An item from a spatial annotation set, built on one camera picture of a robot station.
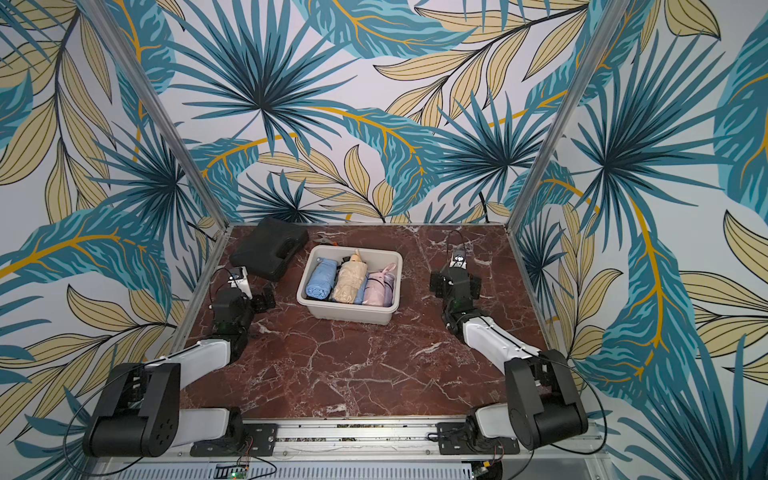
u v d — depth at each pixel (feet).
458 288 2.22
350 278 2.88
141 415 1.36
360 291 2.93
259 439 2.42
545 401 1.40
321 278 2.89
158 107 2.76
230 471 2.36
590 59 2.47
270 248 3.40
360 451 2.40
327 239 3.76
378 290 2.98
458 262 2.46
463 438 2.40
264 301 2.68
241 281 2.53
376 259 3.09
